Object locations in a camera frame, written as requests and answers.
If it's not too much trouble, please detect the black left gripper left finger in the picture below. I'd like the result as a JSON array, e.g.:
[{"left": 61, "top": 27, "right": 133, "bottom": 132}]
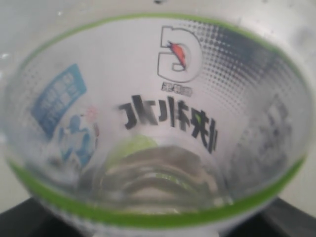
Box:
[{"left": 0, "top": 198, "right": 81, "bottom": 237}]

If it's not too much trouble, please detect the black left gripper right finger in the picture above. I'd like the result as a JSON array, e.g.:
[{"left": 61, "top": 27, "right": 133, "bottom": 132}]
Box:
[{"left": 231, "top": 198, "right": 316, "bottom": 237}]

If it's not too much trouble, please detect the clear labelled drink bottle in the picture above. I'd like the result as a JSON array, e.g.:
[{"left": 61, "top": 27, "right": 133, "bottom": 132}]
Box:
[{"left": 0, "top": 0, "right": 316, "bottom": 237}]

